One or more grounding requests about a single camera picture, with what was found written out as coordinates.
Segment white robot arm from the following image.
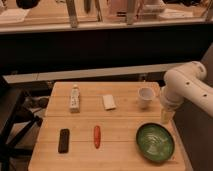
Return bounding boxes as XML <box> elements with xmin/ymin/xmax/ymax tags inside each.
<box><xmin>159</xmin><ymin>61</ymin><xmax>213</xmax><ymax>124</ymax></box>

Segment green ceramic bowl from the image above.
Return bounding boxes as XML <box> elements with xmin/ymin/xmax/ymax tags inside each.
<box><xmin>136</xmin><ymin>123</ymin><xmax>175</xmax><ymax>163</ymax></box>

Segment white paper cup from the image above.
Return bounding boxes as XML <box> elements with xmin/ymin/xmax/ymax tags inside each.
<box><xmin>138</xmin><ymin>87</ymin><xmax>155</xmax><ymax>109</ymax></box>

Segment white tube bottle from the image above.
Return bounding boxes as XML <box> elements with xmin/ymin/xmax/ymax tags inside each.
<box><xmin>70</xmin><ymin>85</ymin><xmax>80</xmax><ymax>113</ymax></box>

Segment black rectangular bar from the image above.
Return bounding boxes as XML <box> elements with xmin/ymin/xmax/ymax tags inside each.
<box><xmin>58</xmin><ymin>129</ymin><xmax>70</xmax><ymax>153</ymax></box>

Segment black stool frame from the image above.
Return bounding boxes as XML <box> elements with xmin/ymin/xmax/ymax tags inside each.
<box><xmin>0</xmin><ymin>75</ymin><xmax>44</xmax><ymax>171</ymax></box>

